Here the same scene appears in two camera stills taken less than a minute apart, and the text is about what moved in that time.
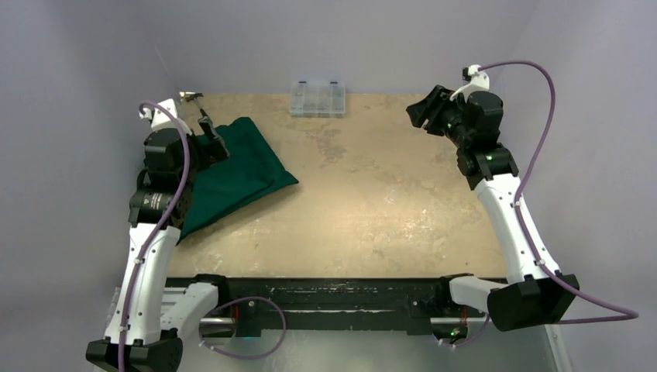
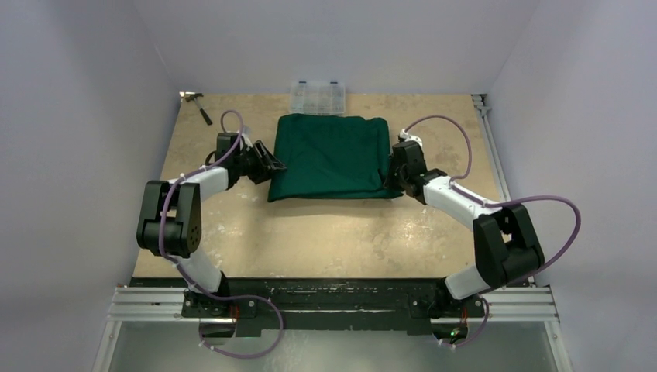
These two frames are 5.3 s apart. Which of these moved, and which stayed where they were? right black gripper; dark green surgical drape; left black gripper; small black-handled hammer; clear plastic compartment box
Moved: dark green surgical drape; left black gripper; right black gripper
Stayed: small black-handled hammer; clear plastic compartment box
